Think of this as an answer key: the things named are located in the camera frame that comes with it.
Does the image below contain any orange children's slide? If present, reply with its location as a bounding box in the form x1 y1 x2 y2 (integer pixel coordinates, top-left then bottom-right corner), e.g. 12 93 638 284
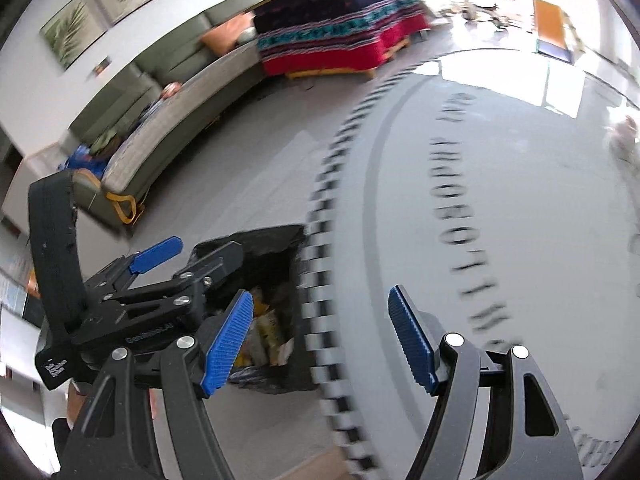
530 0 586 63

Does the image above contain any yellow wrapper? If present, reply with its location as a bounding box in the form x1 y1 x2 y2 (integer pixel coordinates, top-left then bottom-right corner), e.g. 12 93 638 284
251 286 275 317

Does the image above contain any yellow strap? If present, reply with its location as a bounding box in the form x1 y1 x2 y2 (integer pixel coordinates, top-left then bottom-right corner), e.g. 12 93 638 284
102 192 146 226

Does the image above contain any colourful printed box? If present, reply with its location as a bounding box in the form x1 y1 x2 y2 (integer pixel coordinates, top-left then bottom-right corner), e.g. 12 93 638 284
0 267 43 328

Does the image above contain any grey toy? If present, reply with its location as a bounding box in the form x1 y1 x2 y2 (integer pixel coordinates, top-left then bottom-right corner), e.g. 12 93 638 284
450 0 511 28

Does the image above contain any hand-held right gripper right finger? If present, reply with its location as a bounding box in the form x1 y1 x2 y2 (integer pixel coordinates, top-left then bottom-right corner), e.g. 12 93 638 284
388 285 583 480

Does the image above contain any pale wrapper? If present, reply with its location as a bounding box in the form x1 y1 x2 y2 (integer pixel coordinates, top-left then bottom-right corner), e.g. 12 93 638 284
240 310 297 368

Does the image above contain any black trash bag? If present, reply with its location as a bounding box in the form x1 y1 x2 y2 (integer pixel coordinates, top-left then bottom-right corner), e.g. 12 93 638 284
192 224 331 393

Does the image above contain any table with patterned cloth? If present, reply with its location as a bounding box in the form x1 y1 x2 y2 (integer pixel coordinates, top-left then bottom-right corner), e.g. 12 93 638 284
252 0 432 78

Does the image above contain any orange cushion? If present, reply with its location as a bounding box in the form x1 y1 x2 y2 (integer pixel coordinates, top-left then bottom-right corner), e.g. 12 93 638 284
200 12 256 53

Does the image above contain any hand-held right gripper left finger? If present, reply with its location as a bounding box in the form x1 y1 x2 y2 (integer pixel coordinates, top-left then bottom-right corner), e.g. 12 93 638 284
59 290 255 480

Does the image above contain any green plant wall painting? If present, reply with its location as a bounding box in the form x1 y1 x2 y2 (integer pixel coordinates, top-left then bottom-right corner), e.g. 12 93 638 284
40 0 108 68

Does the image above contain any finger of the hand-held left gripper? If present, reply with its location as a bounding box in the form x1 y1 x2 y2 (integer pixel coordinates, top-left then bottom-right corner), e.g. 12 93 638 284
107 241 246 321
82 236 183 306

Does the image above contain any grey green sofa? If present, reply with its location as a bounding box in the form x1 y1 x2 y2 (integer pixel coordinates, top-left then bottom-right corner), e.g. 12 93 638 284
67 0 311 231

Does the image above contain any blue bag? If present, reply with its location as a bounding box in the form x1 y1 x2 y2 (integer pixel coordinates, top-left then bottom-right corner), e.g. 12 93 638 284
65 145 108 173

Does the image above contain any person's left forearm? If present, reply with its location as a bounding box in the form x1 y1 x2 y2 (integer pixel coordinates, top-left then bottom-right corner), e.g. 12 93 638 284
52 385 86 461

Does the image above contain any green cloth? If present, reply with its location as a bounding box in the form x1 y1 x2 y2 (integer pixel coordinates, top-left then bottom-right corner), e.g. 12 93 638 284
90 130 118 153

